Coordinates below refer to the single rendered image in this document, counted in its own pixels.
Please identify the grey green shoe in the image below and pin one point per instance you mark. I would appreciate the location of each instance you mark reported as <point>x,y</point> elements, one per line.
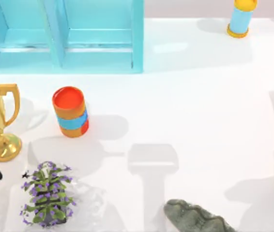
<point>195,217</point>

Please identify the light blue rack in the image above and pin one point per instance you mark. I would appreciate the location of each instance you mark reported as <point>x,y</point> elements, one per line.
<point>98,36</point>

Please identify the orange and blue can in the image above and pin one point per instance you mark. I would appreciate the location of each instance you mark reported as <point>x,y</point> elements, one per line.
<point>71,113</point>

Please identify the blue and yellow bottle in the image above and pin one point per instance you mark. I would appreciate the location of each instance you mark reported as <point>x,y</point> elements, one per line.
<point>241,19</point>

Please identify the purple flower plant pot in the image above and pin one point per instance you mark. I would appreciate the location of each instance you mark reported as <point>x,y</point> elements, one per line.
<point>48,195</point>

